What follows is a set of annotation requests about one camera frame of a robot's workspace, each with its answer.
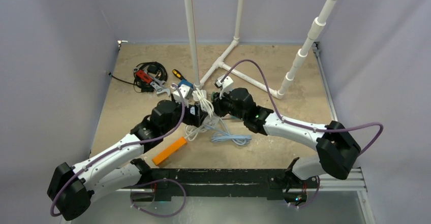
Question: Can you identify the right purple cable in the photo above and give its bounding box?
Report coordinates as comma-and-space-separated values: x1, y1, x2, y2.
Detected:
219, 59, 385, 210

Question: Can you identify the white plug adapter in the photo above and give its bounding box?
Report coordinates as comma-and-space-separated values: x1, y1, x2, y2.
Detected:
192, 90, 202, 102

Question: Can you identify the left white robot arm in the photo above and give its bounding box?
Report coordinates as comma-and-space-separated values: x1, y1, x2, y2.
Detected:
47, 100, 209, 220

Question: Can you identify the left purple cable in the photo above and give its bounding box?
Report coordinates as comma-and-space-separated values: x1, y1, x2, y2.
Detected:
49, 83, 188, 218

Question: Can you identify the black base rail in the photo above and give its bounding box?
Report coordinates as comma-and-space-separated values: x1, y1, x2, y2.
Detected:
129, 169, 318, 201

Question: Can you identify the yellow black screwdriver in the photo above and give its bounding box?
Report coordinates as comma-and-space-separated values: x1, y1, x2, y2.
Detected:
172, 69, 186, 81

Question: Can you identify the purple cable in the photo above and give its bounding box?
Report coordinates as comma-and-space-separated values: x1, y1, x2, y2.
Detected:
219, 59, 385, 210
49, 83, 188, 218

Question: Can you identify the silver adjustable wrench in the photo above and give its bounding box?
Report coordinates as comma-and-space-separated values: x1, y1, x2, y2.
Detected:
133, 68, 171, 96

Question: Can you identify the white PVC pipe frame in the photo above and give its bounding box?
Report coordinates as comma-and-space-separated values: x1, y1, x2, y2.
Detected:
181, 0, 351, 99

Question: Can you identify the orange power strip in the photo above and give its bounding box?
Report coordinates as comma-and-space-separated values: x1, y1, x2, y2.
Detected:
151, 137, 187, 166

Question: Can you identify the light blue coiled cord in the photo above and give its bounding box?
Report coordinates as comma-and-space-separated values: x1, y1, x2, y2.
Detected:
205, 116, 253, 146

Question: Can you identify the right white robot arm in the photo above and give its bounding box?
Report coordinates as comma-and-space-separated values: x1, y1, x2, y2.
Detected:
211, 88, 361, 187

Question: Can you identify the black coiled cable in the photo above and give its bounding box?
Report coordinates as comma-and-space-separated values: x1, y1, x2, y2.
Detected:
106, 62, 169, 93

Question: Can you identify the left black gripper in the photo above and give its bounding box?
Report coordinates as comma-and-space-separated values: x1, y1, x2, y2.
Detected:
161, 98, 207, 135

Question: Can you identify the blue cube socket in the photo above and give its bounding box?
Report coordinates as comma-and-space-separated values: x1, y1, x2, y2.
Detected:
182, 80, 194, 89

